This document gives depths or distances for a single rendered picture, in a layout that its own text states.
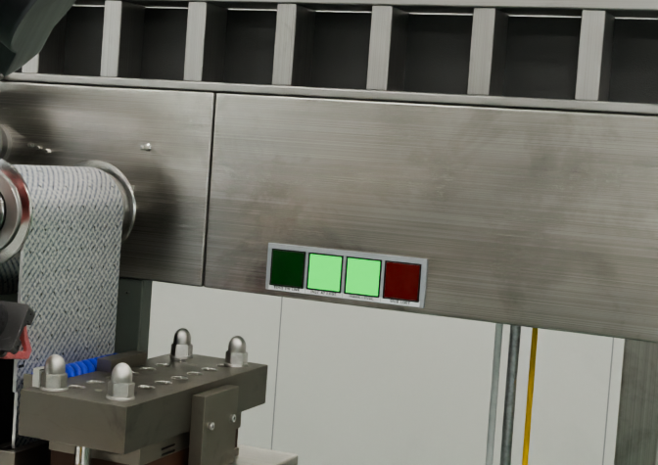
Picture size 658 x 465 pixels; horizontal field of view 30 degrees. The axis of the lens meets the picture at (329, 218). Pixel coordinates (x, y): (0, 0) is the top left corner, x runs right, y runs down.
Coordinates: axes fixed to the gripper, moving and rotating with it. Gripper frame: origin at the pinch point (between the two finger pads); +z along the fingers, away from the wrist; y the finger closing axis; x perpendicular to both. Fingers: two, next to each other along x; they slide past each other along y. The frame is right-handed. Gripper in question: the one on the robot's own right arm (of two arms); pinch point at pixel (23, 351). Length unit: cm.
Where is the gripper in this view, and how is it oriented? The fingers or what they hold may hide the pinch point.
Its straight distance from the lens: 169.9
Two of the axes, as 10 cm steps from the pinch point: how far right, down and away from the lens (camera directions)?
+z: 3.0, 4.9, 8.2
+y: 9.2, 0.8, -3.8
